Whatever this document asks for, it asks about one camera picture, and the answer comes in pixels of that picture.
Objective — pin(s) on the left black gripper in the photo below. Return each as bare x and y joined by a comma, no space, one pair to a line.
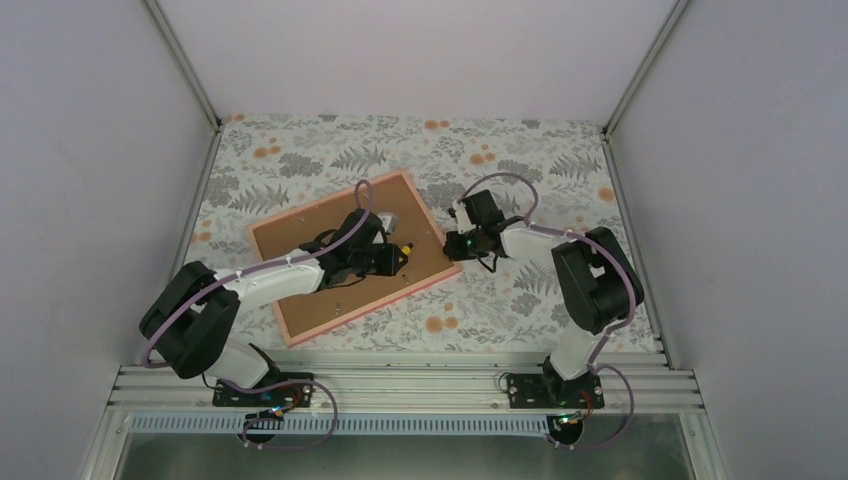
392,263

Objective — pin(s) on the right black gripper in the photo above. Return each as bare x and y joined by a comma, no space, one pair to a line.
453,249

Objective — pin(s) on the pink picture frame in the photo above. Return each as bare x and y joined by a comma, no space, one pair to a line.
304,317

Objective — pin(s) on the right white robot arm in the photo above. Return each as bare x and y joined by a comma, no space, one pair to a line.
600,287

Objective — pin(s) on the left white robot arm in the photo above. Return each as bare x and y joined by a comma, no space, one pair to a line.
190,323

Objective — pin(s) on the floral table mat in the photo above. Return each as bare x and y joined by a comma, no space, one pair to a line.
553,169

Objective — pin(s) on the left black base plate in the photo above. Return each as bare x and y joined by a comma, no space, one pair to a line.
293,395

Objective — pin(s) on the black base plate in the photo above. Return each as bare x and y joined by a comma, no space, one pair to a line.
293,395
547,390

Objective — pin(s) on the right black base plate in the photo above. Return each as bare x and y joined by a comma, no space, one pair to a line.
547,390

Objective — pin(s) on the aluminium mounting rail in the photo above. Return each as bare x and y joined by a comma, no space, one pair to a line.
423,383

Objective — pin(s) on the grey slotted cable duct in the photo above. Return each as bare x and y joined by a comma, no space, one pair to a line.
346,424

